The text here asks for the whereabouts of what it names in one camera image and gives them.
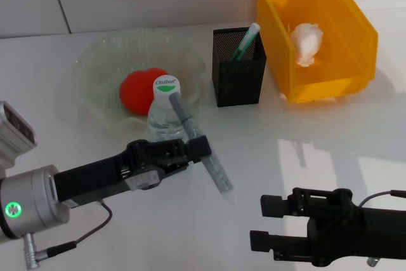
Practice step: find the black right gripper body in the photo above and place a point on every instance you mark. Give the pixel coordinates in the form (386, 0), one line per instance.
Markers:
(364, 233)

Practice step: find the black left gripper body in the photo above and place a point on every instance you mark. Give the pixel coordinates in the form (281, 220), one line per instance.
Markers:
(101, 179)

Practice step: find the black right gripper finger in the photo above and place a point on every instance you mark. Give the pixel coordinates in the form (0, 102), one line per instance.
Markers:
(272, 206)
(260, 240)

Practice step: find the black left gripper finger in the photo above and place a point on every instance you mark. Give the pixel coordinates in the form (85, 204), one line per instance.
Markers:
(200, 148)

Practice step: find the grey marker pen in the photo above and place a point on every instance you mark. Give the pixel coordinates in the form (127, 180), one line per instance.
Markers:
(219, 175)

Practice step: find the clear water bottle green label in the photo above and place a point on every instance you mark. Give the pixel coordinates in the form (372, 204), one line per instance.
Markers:
(161, 118)

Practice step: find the red-orange fruit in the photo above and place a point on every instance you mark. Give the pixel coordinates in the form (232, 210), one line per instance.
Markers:
(136, 93)

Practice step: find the green and white pen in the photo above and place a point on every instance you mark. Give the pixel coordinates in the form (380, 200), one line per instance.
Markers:
(247, 41)

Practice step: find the white paper ball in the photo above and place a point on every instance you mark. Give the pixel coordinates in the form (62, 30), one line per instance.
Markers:
(306, 41)

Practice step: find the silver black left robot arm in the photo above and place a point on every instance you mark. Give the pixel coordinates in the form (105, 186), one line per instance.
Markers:
(28, 201)

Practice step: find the black mesh pen holder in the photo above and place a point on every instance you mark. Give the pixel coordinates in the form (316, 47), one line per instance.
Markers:
(238, 87)

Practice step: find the wavy clear glass fruit bowl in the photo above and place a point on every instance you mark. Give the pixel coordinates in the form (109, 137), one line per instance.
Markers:
(95, 61)

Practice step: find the yellow plastic bin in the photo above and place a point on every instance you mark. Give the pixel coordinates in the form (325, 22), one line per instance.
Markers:
(279, 49)

